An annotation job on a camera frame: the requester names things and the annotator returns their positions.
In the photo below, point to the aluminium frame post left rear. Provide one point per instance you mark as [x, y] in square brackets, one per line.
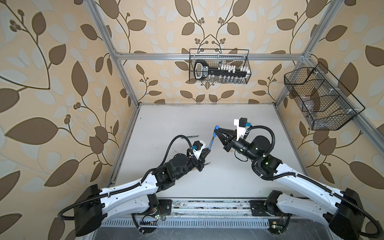
[93, 10]

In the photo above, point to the blue pen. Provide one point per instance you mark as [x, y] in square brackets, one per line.
[212, 141]

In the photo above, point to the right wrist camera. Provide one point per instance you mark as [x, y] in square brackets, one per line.
[242, 126]

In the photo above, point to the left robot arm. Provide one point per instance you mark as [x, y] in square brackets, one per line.
[96, 206]

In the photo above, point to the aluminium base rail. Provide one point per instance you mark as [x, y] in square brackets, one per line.
[214, 207]

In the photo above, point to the blue pen cap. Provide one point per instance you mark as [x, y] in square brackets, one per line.
[215, 131]

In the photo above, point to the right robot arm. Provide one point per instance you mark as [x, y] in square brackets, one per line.
[341, 211]

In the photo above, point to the rear wire basket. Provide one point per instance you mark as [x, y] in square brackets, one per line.
[238, 57]

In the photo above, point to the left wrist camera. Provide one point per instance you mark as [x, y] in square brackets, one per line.
[198, 147]

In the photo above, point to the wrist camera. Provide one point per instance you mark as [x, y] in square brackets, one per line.
[242, 126]
[198, 147]

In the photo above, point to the aluminium frame post right rear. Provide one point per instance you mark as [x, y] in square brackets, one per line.
[305, 30]

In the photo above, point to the black tool in basket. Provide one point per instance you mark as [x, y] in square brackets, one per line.
[202, 70]

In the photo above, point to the aluminium frame post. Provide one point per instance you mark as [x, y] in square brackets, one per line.
[305, 30]
[93, 10]

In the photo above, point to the side wire basket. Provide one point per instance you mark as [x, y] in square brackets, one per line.
[326, 103]

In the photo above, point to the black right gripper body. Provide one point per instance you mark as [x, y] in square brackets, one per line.
[229, 146]

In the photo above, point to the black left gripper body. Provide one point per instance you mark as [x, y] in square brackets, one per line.
[199, 163]

